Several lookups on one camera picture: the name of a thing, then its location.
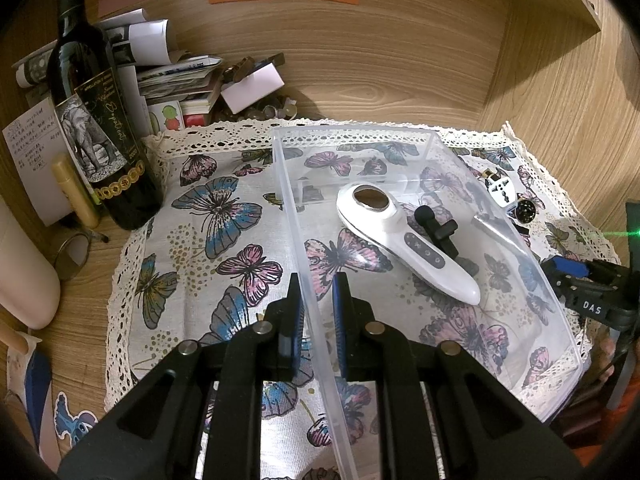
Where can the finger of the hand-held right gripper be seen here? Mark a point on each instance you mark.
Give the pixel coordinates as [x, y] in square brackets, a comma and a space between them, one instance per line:
[567, 292]
[561, 264]

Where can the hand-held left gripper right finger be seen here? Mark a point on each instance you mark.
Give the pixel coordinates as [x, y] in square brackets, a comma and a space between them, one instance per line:
[341, 330]

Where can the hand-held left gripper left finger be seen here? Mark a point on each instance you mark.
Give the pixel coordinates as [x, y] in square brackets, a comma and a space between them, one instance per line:
[295, 320]

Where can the clear plastic storage box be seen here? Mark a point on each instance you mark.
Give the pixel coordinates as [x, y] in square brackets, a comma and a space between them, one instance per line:
[360, 160]

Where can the person's right hand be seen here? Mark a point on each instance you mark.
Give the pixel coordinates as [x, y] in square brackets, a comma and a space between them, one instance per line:
[607, 355]

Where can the small black round gadget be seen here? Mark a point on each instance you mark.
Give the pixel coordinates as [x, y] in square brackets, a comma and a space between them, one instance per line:
[525, 209]

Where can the butterfly print lace cloth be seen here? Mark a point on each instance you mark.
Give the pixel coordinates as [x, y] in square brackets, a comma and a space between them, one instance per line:
[225, 260]

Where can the white travel plug adapter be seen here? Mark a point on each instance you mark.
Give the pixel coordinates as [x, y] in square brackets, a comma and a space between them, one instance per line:
[502, 191]

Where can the white handheld massager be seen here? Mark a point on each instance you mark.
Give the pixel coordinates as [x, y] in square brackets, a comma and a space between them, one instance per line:
[380, 220]

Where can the small black handheld tool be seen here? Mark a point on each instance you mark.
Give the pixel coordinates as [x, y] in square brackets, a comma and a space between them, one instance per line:
[442, 232]

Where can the small black object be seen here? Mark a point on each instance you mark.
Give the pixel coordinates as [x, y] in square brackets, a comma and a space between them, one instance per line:
[312, 193]

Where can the pile of small metal pieces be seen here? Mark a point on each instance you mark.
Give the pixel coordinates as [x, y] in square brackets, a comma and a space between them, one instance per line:
[265, 109]

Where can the red and white small box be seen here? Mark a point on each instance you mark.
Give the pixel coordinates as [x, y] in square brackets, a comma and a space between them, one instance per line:
[197, 112]

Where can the white card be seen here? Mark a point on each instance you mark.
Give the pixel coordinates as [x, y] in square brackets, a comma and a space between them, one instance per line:
[252, 85]

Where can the fruit picture card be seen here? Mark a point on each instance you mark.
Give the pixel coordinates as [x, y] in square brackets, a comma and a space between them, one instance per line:
[167, 116]

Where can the blue cartoon sticker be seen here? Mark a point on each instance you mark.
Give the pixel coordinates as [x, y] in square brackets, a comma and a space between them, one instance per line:
[70, 420]

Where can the yellow lip balm tube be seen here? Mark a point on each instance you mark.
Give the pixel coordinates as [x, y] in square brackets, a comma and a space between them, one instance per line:
[75, 190]

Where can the blue sheet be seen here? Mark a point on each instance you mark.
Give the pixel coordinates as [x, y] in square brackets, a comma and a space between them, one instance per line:
[36, 390]

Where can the stack of booklets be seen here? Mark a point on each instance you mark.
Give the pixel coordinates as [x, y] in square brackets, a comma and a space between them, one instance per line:
[175, 77]

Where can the white cylinder container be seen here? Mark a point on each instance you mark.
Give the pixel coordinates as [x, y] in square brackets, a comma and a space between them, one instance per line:
[25, 260]

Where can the wooden stick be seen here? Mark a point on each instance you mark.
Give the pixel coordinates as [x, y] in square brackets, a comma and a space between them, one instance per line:
[12, 344]

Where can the white handwritten paper note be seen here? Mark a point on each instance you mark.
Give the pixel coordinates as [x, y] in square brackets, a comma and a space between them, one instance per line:
[30, 155]

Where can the rolled printed papers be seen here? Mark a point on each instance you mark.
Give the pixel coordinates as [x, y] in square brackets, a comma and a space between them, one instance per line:
[145, 35]

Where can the dark wine bottle elephant label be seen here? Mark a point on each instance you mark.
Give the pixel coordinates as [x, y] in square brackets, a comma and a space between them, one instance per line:
[80, 70]

